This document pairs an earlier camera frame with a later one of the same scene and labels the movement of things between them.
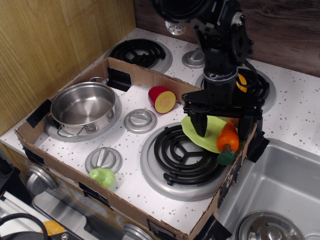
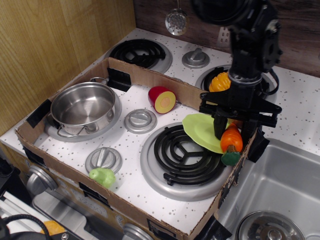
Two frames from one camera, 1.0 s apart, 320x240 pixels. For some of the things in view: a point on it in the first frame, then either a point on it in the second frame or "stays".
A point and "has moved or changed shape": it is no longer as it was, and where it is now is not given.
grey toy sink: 284,178 stays
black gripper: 220,97 to 239,101
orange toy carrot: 228,141 has moved or changed shape
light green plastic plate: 209,141 stays
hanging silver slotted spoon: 175,28 stays
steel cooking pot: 86,106 stays
